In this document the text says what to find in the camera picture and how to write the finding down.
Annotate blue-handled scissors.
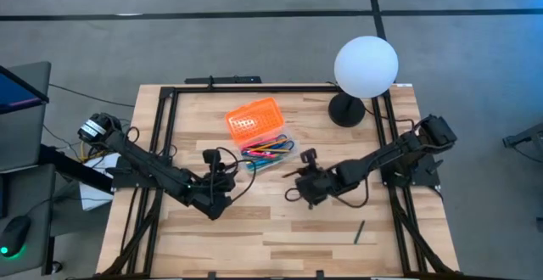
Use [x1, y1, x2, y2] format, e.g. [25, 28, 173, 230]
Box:
[271, 133, 296, 152]

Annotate white paper sheet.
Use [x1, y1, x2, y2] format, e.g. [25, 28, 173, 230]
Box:
[78, 154, 120, 212]

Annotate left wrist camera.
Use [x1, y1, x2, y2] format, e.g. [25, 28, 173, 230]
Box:
[202, 148, 222, 166]

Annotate black floor cable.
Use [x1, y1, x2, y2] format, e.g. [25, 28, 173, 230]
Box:
[48, 83, 136, 109]

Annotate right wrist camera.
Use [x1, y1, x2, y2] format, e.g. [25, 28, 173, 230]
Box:
[299, 148, 319, 165]

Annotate long black cable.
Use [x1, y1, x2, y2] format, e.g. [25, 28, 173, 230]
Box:
[364, 108, 416, 131]

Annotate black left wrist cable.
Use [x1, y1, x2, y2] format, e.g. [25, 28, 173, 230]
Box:
[211, 146, 258, 204]

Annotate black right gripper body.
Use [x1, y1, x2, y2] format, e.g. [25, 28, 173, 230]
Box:
[295, 167, 336, 207]

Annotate black table frame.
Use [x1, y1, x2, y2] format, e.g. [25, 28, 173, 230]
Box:
[99, 84, 462, 280]

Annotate orange box lid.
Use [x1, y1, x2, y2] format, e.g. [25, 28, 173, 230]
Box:
[224, 97, 286, 144]

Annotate black power strip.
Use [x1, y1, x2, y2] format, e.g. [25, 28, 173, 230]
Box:
[184, 75, 263, 86]

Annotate yellow cable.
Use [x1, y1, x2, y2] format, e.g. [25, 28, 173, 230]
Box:
[80, 143, 107, 162]

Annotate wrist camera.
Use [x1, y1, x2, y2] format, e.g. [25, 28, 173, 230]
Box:
[299, 148, 319, 165]
[202, 148, 222, 166]

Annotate grey desk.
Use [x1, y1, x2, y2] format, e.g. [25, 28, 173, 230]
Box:
[0, 61, 59, 277]

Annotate teal multicolour pen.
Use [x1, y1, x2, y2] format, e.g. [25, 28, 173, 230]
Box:
[247, 154, 290, 172]

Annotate pink pen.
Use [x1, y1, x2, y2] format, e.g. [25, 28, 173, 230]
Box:
[240, 149, 277, 160]

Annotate laptop with blue screen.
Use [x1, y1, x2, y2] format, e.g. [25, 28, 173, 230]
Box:
[0, 64, 51, 115]

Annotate clear plastic supply box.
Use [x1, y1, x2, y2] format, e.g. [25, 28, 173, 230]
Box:
[236, 127, 300, 175]

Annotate black support bar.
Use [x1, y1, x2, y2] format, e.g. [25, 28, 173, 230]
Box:
[40, 143, 115, 194]

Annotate black computer mouse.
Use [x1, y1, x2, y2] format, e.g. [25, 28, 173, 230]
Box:
[0, 215, 32, 259]

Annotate thin dark pencil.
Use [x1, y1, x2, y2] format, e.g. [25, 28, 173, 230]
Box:
[353, 219, 367, 246]

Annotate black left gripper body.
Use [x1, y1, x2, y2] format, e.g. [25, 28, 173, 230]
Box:
[190, 171, 238, 221]

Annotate grey stand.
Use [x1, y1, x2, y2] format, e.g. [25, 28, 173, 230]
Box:
[502, 121, 543, 149]

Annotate white globe lamp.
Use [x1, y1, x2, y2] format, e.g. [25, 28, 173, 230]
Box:
[327, 35, 400, 129]

